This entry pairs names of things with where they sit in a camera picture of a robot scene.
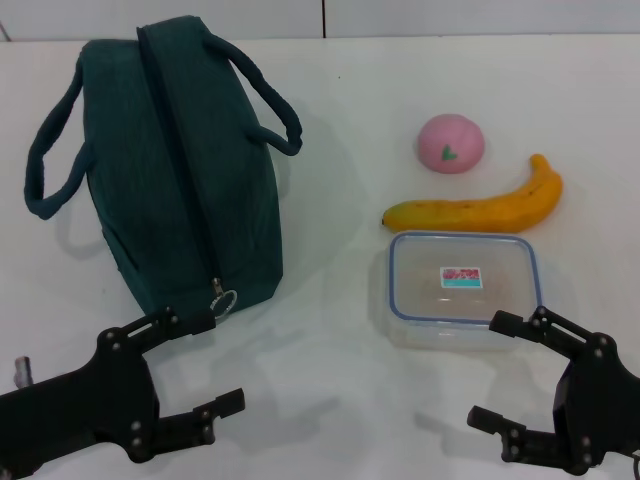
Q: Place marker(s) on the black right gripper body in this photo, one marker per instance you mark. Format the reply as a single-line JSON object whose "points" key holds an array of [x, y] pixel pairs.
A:
{"points": [[600, 400]]}

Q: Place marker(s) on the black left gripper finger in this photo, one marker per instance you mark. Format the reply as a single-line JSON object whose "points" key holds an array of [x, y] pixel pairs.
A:
{"points": [[165, 322], [195, 425]]}

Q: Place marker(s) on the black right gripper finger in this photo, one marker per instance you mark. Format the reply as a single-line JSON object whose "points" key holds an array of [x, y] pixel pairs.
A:
{"points": [[525, 442], [550, 330]]}

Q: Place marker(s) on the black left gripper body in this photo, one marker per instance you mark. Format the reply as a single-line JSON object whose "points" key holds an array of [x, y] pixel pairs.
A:
{"points": [[110, 390]]}

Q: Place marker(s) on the clear food container blue seal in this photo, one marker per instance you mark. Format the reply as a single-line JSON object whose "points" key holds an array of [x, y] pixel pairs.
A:
{"points": [[465, 295]]}

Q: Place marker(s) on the yellow banana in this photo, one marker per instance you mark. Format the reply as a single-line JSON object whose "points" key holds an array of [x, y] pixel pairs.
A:
{"points": [[480, 212]]}

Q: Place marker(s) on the dark teal insulated lunch bag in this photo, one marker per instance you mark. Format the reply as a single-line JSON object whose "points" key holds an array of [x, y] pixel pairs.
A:
{"points": [[165, 165]]}

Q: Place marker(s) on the pink peach toy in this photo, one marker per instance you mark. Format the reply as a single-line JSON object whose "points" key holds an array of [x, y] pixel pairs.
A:
{"points": [[450, 145]]}

